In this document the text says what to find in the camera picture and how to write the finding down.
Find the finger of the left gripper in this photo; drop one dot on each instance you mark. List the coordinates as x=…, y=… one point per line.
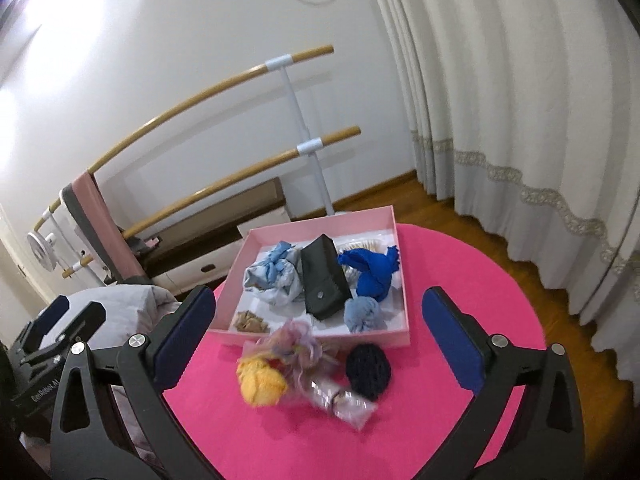
x=80, y=328
x=32, y=334

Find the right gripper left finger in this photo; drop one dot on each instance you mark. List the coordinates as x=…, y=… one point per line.
x=88, y=437

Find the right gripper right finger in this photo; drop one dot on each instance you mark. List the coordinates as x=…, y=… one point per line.
x=524, y=420

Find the tan scrunchie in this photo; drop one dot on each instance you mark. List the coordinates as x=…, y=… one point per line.
x=249, y=322

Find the yellow knitted toy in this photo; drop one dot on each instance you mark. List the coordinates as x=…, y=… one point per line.
x=260, y=379

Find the dark navy knitted ball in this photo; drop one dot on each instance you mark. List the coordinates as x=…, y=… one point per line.
x=368, y=371

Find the clear plastic packet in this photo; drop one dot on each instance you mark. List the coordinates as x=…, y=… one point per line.
x=339, y=402

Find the purple organza ribbon bow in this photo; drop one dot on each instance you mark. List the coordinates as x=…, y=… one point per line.
x=302, y=355

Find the light blue sock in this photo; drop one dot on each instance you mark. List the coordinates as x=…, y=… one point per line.
x=363, y=314

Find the grey white duvet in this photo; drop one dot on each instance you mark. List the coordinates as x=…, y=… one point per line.
x=130, y=309

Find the small white fan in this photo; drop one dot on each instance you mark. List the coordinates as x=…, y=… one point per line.
x=42, y=249

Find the pink grey hanging towel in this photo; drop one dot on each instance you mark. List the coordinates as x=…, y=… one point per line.
x=86, y=205

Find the brown top storage bench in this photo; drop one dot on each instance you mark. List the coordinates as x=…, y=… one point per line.
x=201, y=249

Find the lower wooden ballet bar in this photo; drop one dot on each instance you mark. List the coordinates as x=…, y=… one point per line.
x=218, y=186

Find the wooden ballet bar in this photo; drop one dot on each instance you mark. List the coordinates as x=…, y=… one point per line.
x=226, y=84
x=218, y=186

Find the white blue patterned cloth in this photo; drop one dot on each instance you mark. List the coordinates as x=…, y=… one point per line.
x=276, y=279

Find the royal blue cloth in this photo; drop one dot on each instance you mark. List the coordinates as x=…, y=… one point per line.
x=375, y=270

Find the black pouch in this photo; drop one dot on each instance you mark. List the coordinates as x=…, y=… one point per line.
x=325, y=286

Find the pink shallow box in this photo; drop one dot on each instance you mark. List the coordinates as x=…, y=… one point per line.
x=374, y=229

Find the upper wooden ballet bar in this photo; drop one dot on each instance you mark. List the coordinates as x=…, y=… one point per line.
x=226, y=84

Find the cream curtain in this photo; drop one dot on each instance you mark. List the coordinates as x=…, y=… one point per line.
x=525, y=113

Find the white bar stand post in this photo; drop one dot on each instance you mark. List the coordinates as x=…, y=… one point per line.
x=305, y=135

